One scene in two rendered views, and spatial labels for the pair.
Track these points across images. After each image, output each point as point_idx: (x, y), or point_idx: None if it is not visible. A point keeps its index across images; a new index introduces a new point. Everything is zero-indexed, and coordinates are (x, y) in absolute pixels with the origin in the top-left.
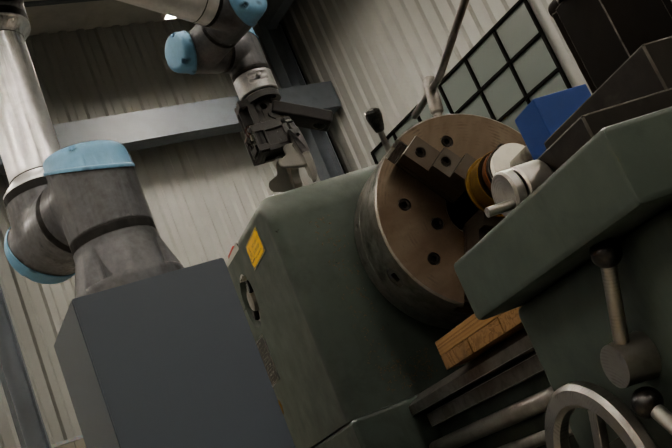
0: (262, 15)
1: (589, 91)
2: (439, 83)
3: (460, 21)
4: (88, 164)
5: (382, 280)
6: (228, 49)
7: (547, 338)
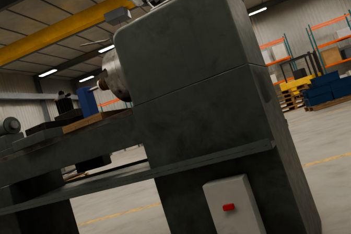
0: None
1: (76, 91)
2: (107, 41)
3: (89, 45)
4: None
5: None
6: None
7: None
